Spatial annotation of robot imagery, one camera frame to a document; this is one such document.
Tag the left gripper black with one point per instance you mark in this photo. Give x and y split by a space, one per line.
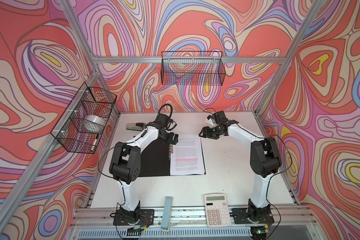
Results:
170 139

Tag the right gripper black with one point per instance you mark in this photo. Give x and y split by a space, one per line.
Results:
205 130

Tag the blue folder black inside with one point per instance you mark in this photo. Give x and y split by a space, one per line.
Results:
155 160

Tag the printed paper sheet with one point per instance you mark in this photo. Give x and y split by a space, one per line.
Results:
187 156

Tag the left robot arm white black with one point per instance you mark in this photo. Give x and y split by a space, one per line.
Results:
125 164

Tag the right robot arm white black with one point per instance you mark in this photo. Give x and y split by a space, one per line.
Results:
265 162

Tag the grey black stapler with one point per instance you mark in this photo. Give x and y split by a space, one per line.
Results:
136 126

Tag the grey tape roll in basket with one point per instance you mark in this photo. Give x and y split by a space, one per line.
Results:
96 120

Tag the marker pen in basket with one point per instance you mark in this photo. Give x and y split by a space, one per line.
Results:
94 145

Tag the pink white calculator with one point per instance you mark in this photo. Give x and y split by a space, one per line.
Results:
217 211

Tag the light blue eraser bar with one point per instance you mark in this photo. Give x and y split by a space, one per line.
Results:
166 216

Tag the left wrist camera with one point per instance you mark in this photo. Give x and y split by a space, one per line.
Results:
165 121

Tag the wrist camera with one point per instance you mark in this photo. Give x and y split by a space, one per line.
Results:
165 121
216 119

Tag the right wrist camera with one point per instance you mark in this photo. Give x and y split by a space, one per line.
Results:
216 119

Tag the black wire basket back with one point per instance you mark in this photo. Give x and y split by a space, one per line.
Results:
195 68

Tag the black wire basket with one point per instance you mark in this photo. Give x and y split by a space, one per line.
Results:
195 68
75 134

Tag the black wire basket left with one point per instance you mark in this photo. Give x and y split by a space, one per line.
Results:
75 134

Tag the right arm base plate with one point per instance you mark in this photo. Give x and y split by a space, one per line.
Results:
253 215

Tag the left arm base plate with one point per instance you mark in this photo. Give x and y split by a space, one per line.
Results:
144 217

